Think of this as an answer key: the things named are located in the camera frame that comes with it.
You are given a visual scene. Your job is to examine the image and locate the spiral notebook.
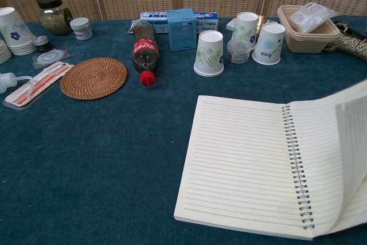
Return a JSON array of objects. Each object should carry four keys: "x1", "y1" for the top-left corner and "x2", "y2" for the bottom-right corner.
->
[{"x1": 173, "y1": 78, "x2": 367, "y2": 242}]

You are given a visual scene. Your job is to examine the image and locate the small black-lid jar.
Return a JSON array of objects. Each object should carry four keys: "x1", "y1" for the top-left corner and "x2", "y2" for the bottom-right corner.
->
[{"x1": 32, "y1": 36, "x2": 53, "y2": 55}]

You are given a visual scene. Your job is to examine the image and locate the beige twine rope bundle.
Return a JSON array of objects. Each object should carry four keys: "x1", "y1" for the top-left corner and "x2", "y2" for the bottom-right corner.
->
[{"x1": 323, "y1": 34, "x2": 367, "y2": 63}]

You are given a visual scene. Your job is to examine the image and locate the blue print paper cup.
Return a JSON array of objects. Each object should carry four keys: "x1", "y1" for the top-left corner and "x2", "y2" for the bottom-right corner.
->
[{"x1": 251, "y1": 23, "x2": 286, "y2": 66}]

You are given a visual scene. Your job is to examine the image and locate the clear plastic squeeze bottle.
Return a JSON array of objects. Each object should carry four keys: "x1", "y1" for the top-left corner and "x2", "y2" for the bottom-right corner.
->
[{"x1": 0, "y1": 72, "x2": 35, "y2": 94}]

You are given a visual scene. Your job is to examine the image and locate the blue felt table cloth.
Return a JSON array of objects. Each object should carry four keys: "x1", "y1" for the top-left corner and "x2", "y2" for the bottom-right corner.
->
[{"x1": 0, "y1": 17, "x2": 367, "y2": 245}]

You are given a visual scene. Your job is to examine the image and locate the white cream jar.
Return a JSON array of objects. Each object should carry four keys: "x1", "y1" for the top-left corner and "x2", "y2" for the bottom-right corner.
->
[{"x1": 69, "y1": 17, "x2": 93, "y2": 41}]

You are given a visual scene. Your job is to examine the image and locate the beige paper food tray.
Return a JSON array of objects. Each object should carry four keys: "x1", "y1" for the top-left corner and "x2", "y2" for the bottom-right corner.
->
[{"x1": 276, "y1": 5, "x2": 342, "y2": 54}]

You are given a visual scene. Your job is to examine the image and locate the clear bag white contents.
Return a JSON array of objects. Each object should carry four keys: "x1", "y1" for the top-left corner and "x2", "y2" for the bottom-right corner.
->
[{"x1": 288, "y1": 1, "x2": 341, "y2": 34}]

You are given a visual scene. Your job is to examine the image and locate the cola bottle red cap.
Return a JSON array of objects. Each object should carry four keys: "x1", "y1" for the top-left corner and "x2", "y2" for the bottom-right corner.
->
[{"x1": 128, "y1": 23, "x2": 159, "y2": 88}]

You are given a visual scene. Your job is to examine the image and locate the glass jar black lid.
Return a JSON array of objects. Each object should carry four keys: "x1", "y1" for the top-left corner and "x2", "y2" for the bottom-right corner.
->
[{"x1": 36, "y1": 0, "x2": 73, "y2": 36}]

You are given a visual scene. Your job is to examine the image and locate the round sewing kit packet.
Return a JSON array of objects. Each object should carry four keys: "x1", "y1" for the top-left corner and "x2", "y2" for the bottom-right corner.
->
[{"x1": 32, "y1": 48, "x2": 71, "y2": 70}]

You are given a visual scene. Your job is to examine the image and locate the round woven rattan coaster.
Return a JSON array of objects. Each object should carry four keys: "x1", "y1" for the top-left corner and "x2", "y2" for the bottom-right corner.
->
[{"x1": 60, "y1": 57, "x2": 129, "y2": 102}]

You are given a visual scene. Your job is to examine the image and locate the light blue carton box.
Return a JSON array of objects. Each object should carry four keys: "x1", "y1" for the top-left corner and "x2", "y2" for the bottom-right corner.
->
[{"x1": 166, "y1": 7, "x2": 198, "y2": 53}]

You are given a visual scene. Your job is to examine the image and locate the white paper cup stack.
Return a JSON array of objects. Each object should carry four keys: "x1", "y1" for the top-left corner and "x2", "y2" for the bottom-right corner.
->
[{"x1": 0, "y1": 38, "x2": 12, "y2": 65}]

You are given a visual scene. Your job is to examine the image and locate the pink toothbrush pack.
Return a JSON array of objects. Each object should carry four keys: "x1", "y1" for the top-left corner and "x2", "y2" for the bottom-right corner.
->
[{"x1": 2, "y1": 61, "x2": 75, "y2": 111}]

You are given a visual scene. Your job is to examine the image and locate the small clear plastic jar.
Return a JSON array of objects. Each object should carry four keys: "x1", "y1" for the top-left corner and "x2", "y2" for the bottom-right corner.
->
[{"x1": 227, "y1": 38, "x2": 250, "y2": 64}]

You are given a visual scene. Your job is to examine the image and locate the white blue toothpaste box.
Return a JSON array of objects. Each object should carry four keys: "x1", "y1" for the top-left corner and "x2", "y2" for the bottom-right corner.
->
[{"x1": 139, "y1": 10, "x2": 219, "y2": 32}]

